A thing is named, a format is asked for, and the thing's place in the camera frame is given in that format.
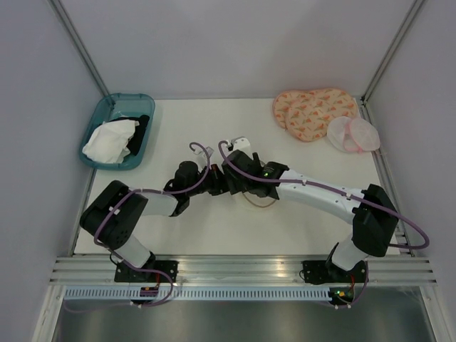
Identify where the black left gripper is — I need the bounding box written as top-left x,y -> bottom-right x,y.
187,164 -> 230,197

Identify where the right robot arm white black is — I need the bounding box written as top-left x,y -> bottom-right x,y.
222,150 -> 398,284

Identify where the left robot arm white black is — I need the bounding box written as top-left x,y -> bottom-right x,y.
80,161 -> 228,283

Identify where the orange floral laundry bag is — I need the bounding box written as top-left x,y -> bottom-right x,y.
272,88 -> 358,143

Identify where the pink trimmed mesh laundry bag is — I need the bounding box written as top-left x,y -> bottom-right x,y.
326,116 -> 380,153

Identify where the black garment in bin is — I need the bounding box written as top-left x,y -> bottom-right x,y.
127,115 -> 150,155

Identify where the white cloth in bin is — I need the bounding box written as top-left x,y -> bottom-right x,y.
82,120 -> 135,164

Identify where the teal plastic bin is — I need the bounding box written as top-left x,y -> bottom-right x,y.
78,93 -> 155,170

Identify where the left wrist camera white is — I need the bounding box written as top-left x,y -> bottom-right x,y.
194,146 -> 214,169

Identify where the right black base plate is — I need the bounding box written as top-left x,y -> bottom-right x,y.
300,260 -> 367,285

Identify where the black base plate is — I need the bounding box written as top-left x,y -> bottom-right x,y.
300,260 -> 367,285
114,260 -> 178,284

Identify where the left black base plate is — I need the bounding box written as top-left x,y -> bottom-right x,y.
114,260 -> 178,284

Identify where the white slotted cable duct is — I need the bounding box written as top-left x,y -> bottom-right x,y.
64,286 -> 331,301

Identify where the aluminium front rail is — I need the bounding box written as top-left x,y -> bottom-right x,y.
50,254 -> 437,286

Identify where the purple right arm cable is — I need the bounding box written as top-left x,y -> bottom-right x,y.
217,139 -> 430,311

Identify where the left aluminium frame post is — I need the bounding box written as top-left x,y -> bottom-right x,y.
48,0 -> 110,96

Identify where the aluminium frame post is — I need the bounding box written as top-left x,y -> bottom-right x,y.
361,0 -> 427,104
48,0 -> 110,96

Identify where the right aluminium frame post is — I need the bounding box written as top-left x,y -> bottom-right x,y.
361,0 -> 427,104

